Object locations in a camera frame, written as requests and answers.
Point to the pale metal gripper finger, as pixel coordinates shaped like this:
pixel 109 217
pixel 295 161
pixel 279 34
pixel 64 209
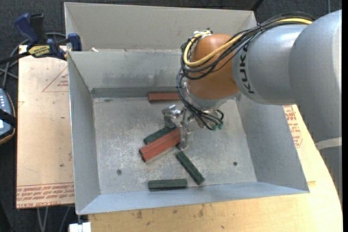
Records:
pixel 185 137
pixel 170 115

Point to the red-brown flat block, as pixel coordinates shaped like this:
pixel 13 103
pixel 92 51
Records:
pixel 163 149
pixel 160 141
pixel 163 96

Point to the dark green flat block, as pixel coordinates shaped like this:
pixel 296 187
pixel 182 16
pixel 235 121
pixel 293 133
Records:
pixel 156 135
pixel 190 168
pixel 167 184

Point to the grey metal bin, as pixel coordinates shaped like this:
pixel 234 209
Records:
pixel 130 127

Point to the brown cardboard board, red print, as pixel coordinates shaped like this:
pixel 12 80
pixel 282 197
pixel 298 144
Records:
pixel 43 122

